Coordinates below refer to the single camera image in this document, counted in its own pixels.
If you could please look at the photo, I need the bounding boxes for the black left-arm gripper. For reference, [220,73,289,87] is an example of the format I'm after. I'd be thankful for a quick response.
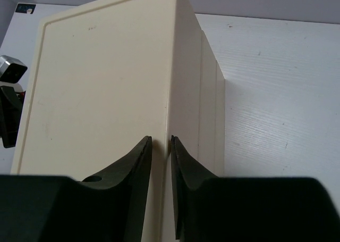
[1,86,26,148]

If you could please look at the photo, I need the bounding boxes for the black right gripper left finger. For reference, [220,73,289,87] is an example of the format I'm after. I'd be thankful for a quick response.
[1,136,152,241]

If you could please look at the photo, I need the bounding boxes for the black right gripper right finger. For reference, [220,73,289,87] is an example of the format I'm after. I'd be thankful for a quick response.
[171,136,339,241]

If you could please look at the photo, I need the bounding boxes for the cream plastic drawer cabinet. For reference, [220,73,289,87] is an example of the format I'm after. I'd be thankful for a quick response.
[11,0,225,241]

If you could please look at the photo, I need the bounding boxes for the black table label left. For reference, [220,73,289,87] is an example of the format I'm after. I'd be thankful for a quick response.
[15,3,36,14]

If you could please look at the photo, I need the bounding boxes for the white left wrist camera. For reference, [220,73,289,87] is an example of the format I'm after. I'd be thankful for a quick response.
[1,55,28,92]

